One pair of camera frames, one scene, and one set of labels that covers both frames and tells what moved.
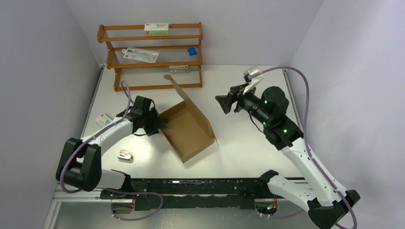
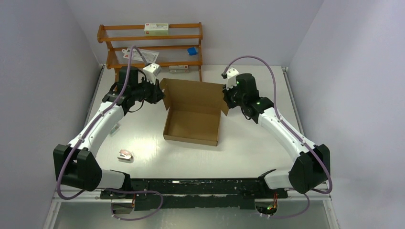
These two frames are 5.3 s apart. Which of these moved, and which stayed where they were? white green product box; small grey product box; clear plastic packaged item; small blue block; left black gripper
Moved: left black gripper
Stayed: small blue block; small grey product box; white green product box; clear plastic packaged item
